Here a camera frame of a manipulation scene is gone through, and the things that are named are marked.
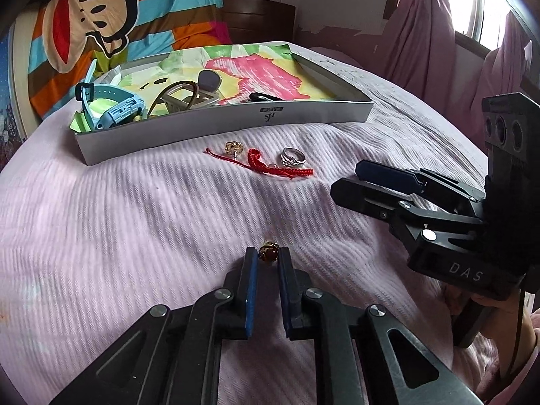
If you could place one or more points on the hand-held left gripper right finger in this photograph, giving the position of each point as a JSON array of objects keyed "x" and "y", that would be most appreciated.
[{"x": 286, "y": 299}]

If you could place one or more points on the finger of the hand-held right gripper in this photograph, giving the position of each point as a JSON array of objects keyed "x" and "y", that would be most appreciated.
[
  {"x": 363, "y": 198},
  {"x": 388, "y": 175}
]

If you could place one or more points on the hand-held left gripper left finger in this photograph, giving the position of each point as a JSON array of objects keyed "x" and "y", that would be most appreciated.
[{"x": 252, "y": 299}]

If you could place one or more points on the black hair clip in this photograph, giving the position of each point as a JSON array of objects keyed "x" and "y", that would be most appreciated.
[{"x": 259, "y": 96}]

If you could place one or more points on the grey shallow cardboard box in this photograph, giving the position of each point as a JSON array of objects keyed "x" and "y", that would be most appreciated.
[{"x": 211, "y": 128}]

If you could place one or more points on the light blue smartwatch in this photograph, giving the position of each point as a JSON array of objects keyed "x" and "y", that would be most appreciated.
[{"x": 120, "y": 112}]

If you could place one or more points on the person's right forearm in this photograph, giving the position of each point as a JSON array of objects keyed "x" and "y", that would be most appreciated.
[{"x": 502, "y": 375}]

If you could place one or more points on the person's right hand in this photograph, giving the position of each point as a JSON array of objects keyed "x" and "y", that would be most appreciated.
[{"x": 502, "y": 312}]

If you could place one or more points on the pink bed blanket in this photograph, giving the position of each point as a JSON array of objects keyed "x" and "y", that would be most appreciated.
[{"x": 126, "y": 240}]

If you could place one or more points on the pink curtain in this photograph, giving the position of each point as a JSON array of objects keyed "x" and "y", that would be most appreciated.
[{"x": 422, "y": 38}]

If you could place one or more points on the colourful printed cloth liner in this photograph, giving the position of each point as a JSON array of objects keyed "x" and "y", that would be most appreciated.
[{"x": 261, "y": 71}]

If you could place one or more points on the window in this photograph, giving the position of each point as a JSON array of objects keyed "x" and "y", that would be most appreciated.
[{"x": 485, "y": 0}]

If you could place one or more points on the dark wooden headboard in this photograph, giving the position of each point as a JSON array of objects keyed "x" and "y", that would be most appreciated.
[{"x": 261, "y": 19}]

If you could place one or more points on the striped monkey print blanket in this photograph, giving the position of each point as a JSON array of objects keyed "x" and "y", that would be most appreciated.
[{"x": 160, "y": 21}]

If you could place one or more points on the blue dotted fabric wardrobe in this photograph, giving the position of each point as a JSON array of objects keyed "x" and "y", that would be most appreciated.
[{"x": 10, "y": 126}]

